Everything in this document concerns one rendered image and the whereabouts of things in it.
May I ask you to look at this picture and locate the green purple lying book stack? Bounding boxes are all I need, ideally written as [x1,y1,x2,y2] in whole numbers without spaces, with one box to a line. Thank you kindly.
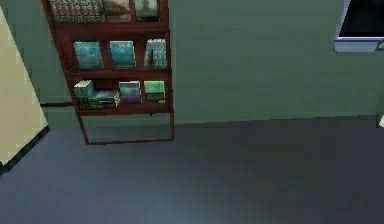
[79,89,121,110]

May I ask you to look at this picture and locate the teal white patterned books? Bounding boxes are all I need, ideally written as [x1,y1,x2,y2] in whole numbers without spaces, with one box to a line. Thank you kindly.
[143,38,169,70]

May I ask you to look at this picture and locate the white framed window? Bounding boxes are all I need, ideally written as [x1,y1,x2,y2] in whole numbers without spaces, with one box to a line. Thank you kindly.
[332,0,384,53]

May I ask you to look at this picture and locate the bright green book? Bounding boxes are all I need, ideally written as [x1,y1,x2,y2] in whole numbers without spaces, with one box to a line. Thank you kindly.
[143,80,166,103]

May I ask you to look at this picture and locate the beige brown book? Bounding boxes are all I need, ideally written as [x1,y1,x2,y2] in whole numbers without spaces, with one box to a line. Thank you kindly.
[101,0,132,23]

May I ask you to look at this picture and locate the dark red wooden bookcase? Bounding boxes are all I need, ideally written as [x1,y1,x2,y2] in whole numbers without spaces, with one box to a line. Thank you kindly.
[40,0,176,146]

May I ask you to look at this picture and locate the grey patterned book row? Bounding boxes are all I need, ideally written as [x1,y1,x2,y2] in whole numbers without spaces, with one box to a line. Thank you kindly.
[49,0,106,24]

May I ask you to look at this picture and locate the teal upright book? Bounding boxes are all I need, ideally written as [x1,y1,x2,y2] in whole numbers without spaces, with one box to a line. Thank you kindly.
[73,40,105,71]
[109,40,137,69]

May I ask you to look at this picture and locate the purple teal book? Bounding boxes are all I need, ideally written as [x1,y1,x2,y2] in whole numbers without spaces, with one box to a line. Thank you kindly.
[118,80,142,105]

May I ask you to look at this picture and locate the dark green grey book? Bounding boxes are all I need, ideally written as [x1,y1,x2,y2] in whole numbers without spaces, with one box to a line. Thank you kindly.
[134,0,160,23]

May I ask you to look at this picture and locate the green white upright book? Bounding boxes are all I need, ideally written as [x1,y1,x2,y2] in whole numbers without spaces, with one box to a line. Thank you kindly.
[73,79,95,108]

